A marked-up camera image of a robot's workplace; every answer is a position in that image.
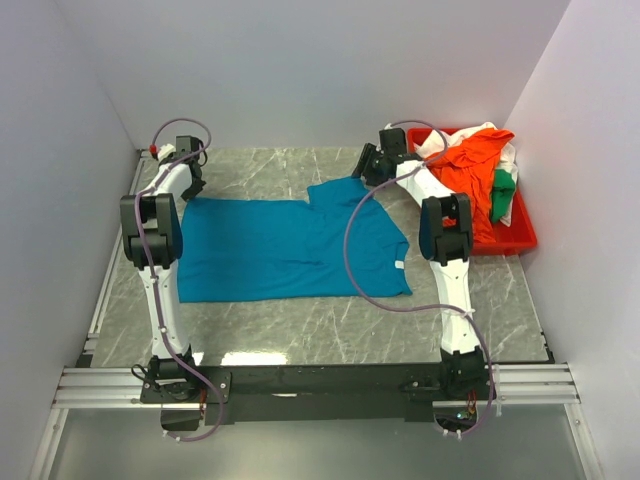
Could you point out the blue t shirt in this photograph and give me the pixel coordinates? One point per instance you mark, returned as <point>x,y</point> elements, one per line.
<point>335,243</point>

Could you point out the red plastic bin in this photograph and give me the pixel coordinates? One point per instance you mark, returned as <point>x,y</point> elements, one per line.
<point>468,166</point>

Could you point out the green t shirt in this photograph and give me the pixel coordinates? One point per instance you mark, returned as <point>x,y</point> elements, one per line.
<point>502,194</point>

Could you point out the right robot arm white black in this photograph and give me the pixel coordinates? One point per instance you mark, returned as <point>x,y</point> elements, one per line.
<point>445,241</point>

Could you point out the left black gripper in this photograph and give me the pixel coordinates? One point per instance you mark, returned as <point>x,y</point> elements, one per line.
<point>188,195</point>

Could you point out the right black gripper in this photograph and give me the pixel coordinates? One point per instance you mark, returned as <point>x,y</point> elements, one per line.
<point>369,153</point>

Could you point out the white t shirt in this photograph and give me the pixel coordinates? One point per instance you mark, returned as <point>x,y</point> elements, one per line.
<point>450,137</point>

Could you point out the black base beam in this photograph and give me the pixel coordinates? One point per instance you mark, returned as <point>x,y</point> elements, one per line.
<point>217,395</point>

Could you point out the orange t shirt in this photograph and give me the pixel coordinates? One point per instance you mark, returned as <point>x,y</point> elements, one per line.
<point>465,185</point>

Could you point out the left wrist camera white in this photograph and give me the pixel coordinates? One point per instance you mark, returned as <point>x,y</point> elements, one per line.
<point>160,153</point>

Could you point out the aluminium rail frame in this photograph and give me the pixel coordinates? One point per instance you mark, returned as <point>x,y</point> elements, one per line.
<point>85,387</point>

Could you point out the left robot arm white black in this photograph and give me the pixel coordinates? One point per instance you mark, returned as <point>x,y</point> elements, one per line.
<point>153,243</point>

